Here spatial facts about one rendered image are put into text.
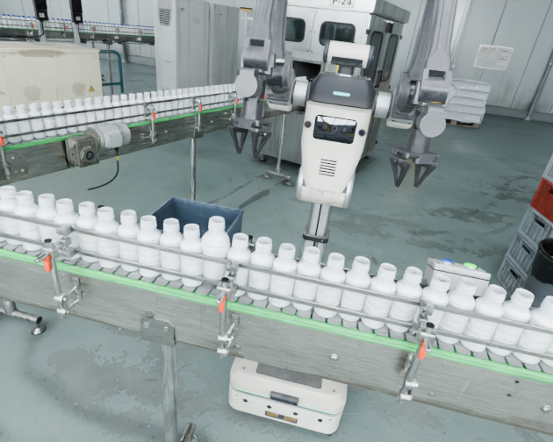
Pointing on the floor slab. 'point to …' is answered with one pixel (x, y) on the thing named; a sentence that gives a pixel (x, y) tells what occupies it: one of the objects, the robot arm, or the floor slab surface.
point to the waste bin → (550, 273)
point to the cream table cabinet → (38, 74)
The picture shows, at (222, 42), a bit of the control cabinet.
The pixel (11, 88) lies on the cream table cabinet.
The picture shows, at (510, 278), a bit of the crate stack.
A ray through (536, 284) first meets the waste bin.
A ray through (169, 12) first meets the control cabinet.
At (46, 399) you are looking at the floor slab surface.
